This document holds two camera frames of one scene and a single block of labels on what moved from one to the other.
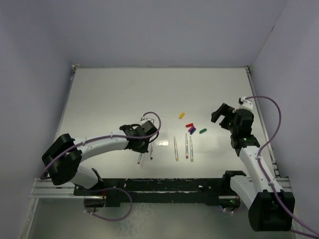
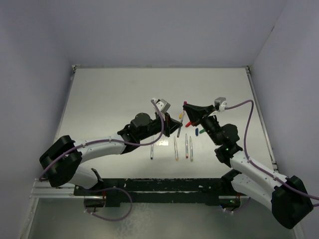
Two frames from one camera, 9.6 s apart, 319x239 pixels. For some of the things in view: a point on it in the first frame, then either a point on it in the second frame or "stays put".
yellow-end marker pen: x=175 y=149 stays put
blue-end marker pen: x=151 y=150 stays put
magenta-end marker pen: x=139 y=158 → x=180 y=128
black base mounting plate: x=113 y=192 stays put
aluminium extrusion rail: x=47 y=188 stays put
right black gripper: x=228 y=113 → x=196 y=113
